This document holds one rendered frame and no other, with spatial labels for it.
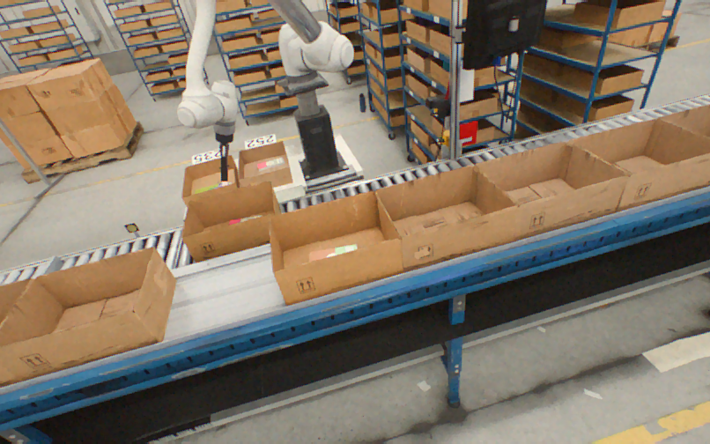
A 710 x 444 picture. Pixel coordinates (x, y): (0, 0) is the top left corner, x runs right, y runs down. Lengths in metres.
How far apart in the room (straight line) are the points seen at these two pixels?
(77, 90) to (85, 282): 4.06
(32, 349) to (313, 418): 1.17
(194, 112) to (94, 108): 4.07
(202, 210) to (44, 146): 4.13
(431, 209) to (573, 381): 1.12
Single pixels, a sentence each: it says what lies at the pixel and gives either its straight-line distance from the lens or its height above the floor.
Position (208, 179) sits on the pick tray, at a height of 0.76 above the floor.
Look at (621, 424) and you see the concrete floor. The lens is 2.09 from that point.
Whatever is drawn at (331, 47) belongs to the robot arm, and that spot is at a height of 1.42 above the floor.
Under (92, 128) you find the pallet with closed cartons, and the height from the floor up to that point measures 0.44.
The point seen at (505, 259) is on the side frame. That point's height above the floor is 0.90.
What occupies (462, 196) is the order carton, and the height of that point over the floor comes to 0.92.
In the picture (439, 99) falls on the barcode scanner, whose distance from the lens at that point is 1.97.
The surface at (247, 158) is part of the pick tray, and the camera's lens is 2.43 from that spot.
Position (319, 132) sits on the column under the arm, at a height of 0.99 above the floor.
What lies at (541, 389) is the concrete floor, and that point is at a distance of 2.05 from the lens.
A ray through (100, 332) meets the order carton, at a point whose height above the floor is 1.00.
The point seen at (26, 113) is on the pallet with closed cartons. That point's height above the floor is 0.75.
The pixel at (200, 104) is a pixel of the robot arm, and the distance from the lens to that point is 1.49.
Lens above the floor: 1.76
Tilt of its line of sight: 38 degrees down
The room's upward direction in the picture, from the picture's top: 10 degrees counter-clockwise
